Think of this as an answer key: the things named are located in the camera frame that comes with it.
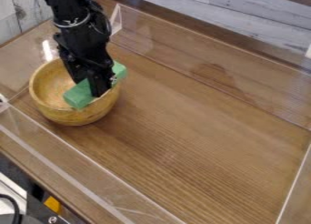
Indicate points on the yellow black device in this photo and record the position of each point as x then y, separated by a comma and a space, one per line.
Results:
39, 211

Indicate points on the green rectangular block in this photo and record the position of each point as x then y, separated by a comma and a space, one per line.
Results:
79, 97

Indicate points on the clear acrylic front barrier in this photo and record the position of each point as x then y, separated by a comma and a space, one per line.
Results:
86, 187

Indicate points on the clear acrylic corner bracket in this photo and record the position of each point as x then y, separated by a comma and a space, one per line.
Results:
117, 21

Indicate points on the brown wooden bowl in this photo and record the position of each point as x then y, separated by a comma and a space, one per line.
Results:
49, 84

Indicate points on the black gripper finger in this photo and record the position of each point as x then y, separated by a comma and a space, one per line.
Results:
101, 80
77, 68

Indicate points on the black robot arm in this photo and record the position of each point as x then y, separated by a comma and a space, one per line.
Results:
67, 9

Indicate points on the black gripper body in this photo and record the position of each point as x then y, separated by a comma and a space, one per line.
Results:
83, 38

